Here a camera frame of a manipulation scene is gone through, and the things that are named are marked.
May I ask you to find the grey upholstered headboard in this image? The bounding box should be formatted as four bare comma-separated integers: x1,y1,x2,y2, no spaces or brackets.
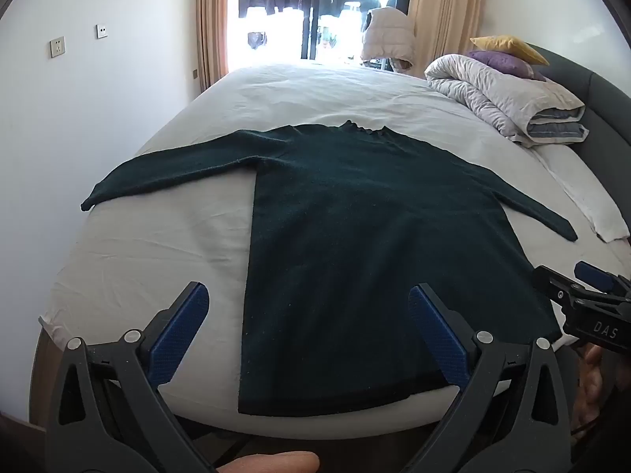
523,42,631,198

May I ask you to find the white pillow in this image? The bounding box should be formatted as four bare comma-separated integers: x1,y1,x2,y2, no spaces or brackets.
530,143,631,243

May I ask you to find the folded white duvet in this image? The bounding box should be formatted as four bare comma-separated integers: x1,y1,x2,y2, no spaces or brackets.
425,53,590,149

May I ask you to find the bed with white sheet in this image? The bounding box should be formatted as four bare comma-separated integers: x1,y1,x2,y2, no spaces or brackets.
38,63,631,441

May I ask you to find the beige curtain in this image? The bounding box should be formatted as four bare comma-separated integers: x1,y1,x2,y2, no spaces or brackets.
407,0,489,80
194,0,231,93

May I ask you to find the person's right hand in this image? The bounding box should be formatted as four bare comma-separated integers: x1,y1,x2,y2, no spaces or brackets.
572,342,611,435

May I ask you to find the yellow cushion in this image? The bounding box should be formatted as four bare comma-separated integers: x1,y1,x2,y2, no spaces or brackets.
470,35,549,66

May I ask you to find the purple cushion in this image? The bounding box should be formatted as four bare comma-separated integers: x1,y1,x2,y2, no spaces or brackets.
467,50,548,82

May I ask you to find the person's left hand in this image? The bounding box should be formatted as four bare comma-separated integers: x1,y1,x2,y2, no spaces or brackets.
217,451,321,473

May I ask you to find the dark green sweater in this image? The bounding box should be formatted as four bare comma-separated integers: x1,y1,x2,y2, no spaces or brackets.
80,119,579,417

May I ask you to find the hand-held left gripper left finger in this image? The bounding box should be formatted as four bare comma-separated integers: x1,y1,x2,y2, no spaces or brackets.
44,282,218,473

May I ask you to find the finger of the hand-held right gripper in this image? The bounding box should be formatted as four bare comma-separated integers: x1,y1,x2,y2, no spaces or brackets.
574,260,631,302
533,265,595,310

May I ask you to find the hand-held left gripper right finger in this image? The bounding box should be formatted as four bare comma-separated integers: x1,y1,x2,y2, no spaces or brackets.
401,283,577,473

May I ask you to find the white puffer vest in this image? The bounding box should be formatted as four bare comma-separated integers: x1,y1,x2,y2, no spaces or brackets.
360,6,416,69

